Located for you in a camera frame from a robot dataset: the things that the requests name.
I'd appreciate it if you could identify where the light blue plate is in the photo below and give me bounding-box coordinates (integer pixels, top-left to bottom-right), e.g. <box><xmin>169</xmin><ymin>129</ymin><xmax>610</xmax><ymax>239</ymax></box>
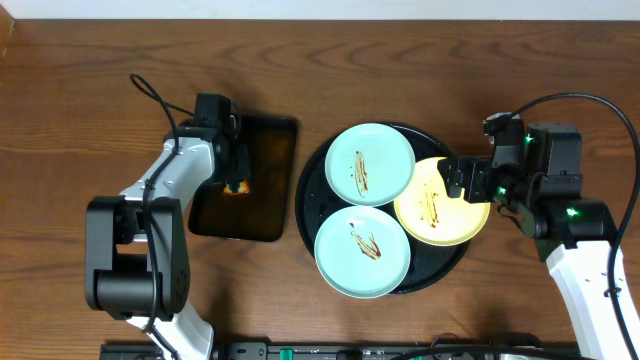
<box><xmin>324</xmin><ymin>123</ymin><xmax>416</xmax><ymax>207</ymax></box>
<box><xmin>314</xmin><ymin>206</ymin><xmax>411</xmax><ymax>299</ymax></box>

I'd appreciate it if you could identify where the dark rectangular water tray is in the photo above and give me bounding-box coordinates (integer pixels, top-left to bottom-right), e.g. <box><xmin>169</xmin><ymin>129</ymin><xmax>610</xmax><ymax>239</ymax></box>
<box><xmin>188</xmin><ymin>116</ymin><xmax>298</xmax><ymax>242</ymax></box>

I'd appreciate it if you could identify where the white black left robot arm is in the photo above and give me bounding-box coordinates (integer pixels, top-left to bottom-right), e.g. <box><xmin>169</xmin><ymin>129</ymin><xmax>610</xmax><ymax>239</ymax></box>
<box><xmin>85</xmin><ymin>114</ymin><xmax>247</xmax><ymax>359</ymax></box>

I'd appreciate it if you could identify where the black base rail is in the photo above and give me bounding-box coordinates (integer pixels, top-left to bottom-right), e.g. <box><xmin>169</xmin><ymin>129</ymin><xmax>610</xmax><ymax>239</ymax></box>
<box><xmin>99</xmin><ymin>342</ymin><xmax>575</xmax><ymax>360</ymax></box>

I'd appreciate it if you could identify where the yellow plate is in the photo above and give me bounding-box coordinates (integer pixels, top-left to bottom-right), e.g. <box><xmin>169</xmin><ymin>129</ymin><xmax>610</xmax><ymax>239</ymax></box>
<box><xmin>393</xmin><ymin>157</ymin><xmax>491</xmax><ymax>246</ymax></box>

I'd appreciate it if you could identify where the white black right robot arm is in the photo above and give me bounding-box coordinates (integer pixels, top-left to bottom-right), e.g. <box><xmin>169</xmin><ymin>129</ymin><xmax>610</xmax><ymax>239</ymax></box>
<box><xmin>437</xmin><ymin>122</ymin><xmax>639</xmax><ymax>359</ymax></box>

